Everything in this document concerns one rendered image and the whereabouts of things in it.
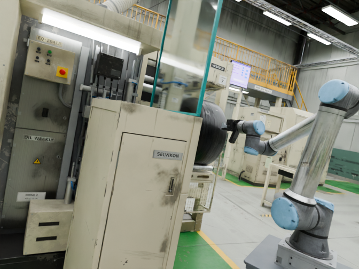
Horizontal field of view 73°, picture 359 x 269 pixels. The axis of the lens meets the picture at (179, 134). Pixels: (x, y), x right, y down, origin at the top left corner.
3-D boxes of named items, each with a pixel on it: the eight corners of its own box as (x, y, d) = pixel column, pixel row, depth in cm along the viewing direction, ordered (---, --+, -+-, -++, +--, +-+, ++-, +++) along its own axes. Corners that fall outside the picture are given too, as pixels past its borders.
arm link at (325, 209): (335, 236, 126) (342, 203, 126) (314, 237, 118) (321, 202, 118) (308, 223, 140) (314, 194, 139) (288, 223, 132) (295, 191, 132)
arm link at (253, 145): (263, 156, 154) (266, 137, 155) (250, 154, 149) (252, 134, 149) (252, 155, 162) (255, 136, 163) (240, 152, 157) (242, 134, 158)
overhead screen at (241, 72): (227, 82, 570) (232, 59, 567) (225, 82, 574) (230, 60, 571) (247, 88, 595) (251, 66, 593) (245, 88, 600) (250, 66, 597)
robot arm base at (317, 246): (328, 250, 133) (332, 232, 133) (328, 262, 116) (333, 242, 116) (291, 236, 143) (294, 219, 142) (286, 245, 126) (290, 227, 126)
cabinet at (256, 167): (254, 186, 606) (264, 137, 599) (239, 179, 658) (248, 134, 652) (280, 188, 645) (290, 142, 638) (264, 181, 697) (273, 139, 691)
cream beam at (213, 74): (173, 71, 206) (177, 54, 205) (161, 73, 228) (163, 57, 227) (226, 88, 238) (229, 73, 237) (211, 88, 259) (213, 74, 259)
